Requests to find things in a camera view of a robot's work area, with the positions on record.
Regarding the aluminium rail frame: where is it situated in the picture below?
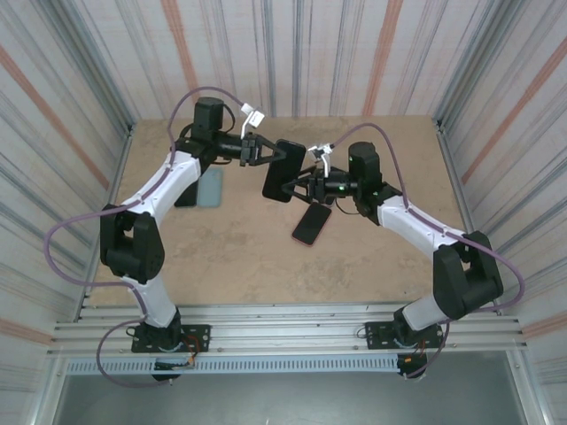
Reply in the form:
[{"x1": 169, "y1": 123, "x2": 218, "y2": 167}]
[{"x1": 46, "y1": 302, "x2": 532, "y2": 357}]

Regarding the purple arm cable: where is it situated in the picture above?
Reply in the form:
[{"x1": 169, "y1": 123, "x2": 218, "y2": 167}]
[
  {"x1": 45, "y1": 87, "x2": 249, "y2": 389},
  {"x1": 330, "y1": 123, "x2": 527, "y2": 381}
]

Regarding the black mounting plate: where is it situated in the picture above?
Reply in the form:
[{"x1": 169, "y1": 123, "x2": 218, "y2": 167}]
[
  {"x1": 363, "y1": 321, "x2": 446, "y2": 351},
  {"x1": 130, "y1": 324, "x2": 212, "y2": 354}
]

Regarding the aluminium side rail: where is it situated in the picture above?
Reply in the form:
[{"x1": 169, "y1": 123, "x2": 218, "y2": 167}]
[
  {"x1": 77, "y1": 123, "x2": 136, "y2": 322},
  {"x1": 436, "y1": 119, "x2": 503, "y2": 316}
]

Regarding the grey slotted cable tray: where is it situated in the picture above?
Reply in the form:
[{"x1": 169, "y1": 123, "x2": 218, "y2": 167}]
[{"x1": 65, "y1": 357, "x2": 400, "y2": 375}]

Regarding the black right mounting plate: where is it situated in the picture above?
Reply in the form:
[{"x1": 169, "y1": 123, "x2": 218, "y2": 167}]
[{"x1": 363, "y1": 321, "x2": 446, "y2": 351}]

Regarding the black smartphone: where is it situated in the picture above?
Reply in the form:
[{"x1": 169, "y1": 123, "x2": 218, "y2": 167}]
[
  {"x1": 261, "y1": 139, "x2": 307, "y2": 204},
  {"x1": 291, "y1": 202, "x2": 333, "y2": 247},
  {"x1": 174, "y1": 179, "x2": 199, "y2": 208}
]

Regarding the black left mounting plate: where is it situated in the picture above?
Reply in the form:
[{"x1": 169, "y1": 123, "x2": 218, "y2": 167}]
[{"x1": 130, "y1": 324, "x2": 212, "y2": 354}]

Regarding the small circuit board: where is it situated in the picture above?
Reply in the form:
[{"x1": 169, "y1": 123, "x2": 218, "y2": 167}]
[{"x1": 153, "y1": 357, "x2": 196, "y2": 371}]

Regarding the small black controller box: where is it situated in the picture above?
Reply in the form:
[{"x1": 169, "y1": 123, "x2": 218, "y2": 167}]
[{"x1": 396, "y1": 352, "x2": 429, "y2": 368}]

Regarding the light blue phone case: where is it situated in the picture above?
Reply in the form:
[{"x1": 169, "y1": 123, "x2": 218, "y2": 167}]
[{"x1": 197, "y1": 166, "x2": 223, "y2": 208}]

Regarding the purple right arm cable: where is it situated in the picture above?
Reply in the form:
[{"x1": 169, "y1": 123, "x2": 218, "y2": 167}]
[{"x1": 330, "y1": 123, "x2": 527, "y2": 381}]

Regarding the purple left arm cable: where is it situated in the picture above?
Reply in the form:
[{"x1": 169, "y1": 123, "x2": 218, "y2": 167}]
[{"x1": 45, "y1": 87, "x2": 249, "y2": 389}]

